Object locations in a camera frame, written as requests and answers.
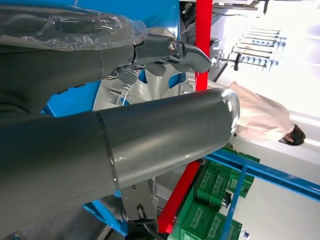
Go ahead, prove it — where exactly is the green plastic crate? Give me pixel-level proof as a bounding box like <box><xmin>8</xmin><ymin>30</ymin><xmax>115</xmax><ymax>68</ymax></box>
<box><xmin>207</xmin><ymin>213</ymin><xmax>243</xmax><ymax>240</ymax></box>
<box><xmin>195</xmin><ymin>165</ymin><xmax>227</xmax><ymax>210</ymax></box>
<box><xmin>226</xmin><ymin>165</ymin><xmax>255</xmax><ymax>199</ymax></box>
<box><xmin>180</xmin><ymin>202</ymin><xmax>226</xmax><ymax>240</ymax></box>

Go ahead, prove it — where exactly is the chrome swivel stool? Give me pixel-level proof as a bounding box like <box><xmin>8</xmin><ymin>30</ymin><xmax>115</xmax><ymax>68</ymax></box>
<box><xmin>211</xmin><ymin>39</ymin><xmax>243</xmax><ymax>72</ymax></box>

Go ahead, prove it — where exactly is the person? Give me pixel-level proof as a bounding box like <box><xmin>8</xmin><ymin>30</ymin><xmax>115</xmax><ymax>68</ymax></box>
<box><xmin>229</xmin><ymin>81</ymin><xmax>307</xmax><ymax>147</ymax></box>

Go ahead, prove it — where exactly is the grey slatted rack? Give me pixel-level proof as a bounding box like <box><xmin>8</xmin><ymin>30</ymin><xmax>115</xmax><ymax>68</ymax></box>
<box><xmin>231</xmin><ymin>26</ymin><xmax>288</xmax><ymax>71</ymax></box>

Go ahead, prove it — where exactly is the right wrist camera mount plate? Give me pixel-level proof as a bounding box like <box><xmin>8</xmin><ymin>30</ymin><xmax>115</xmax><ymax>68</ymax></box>
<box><xmin>121</xmin><ymin>178</ymin><xmax>158</xmax><ymax>221</ymax></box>

